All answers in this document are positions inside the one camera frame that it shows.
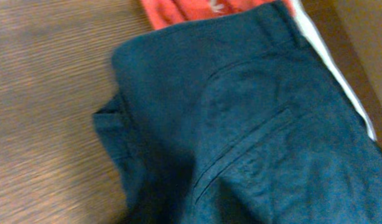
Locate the white garment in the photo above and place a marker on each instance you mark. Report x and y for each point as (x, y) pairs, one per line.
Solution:
(312, 34)

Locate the red garment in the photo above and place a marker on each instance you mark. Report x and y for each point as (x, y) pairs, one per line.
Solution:
(165, 13)

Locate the navy blue shorts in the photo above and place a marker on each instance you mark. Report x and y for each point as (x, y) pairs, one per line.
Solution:
(237, 120)

